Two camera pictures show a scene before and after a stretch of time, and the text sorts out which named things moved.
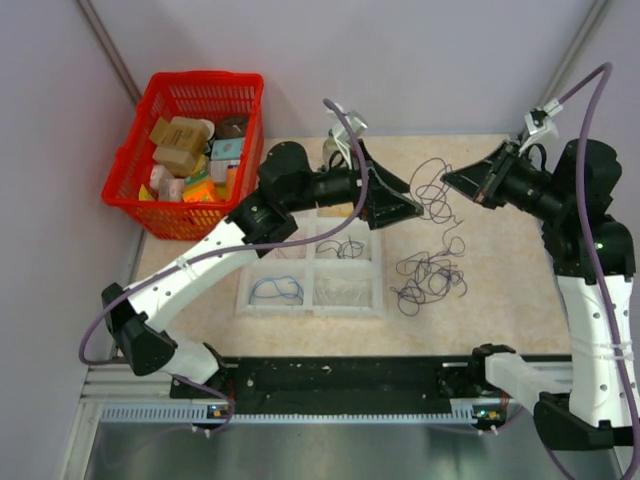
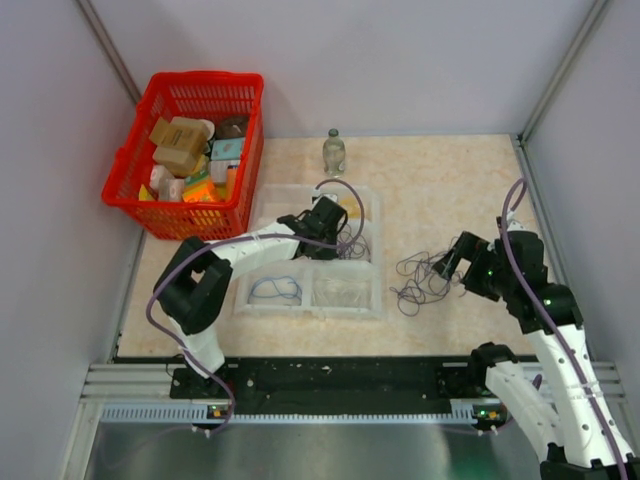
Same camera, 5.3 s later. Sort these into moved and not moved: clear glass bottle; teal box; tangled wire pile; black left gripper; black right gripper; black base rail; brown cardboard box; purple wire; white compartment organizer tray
Moved: black left gripper; purple wire; black right gripper
Not moved: white compartment organizer tray; teal box; tangled wire pile; brown cardboard box; black base rail; clear glass bottle
